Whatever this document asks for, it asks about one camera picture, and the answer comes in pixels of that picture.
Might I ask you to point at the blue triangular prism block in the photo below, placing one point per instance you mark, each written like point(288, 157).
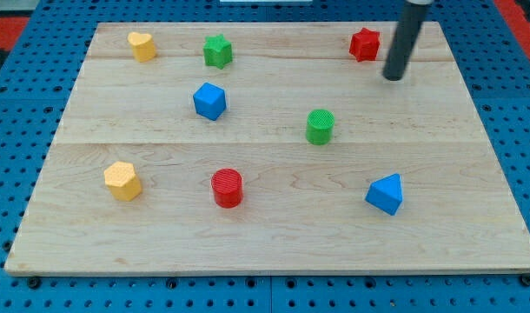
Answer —
point(386, 194)

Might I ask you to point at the green star block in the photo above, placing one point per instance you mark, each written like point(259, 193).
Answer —
point(217, 51)

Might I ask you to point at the light wooden board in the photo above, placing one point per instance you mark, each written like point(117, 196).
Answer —
point(303, 210)

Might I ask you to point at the yellow heart block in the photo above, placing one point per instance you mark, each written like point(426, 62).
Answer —
point(142, 45)

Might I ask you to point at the red cylinder block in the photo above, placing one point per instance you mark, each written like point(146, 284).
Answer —
point(227, 188)

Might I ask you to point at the green cylinder block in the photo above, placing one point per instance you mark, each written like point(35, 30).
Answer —
point(320, 124)

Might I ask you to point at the red star block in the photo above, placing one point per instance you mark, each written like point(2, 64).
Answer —
point(365, 44)

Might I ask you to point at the blue cube block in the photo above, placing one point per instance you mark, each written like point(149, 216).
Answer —
point(210, 101)

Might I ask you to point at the yellow hexagon block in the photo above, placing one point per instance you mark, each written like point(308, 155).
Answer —
point(122, 181)

